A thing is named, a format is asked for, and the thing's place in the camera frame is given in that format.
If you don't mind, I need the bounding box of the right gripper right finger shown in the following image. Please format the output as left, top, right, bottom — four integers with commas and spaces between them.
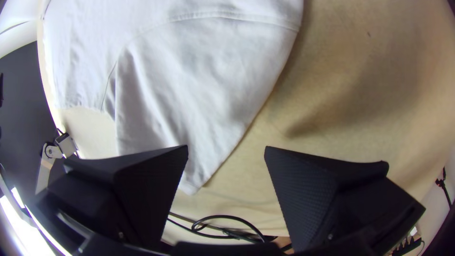
264, 146, 426, 256

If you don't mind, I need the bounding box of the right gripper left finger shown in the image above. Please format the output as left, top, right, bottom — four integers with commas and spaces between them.
35, 145, 189, 249

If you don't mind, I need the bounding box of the white t-shirt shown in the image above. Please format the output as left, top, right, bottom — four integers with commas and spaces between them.
37, 0, 305, 195

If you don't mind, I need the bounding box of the black power strip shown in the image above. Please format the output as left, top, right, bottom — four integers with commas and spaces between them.
391, 234, 424, 256

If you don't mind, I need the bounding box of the black cable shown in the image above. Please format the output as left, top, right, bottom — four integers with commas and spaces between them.
435, 166, 453, 209
191, 214, 266, 243
166, 211, 279, 241

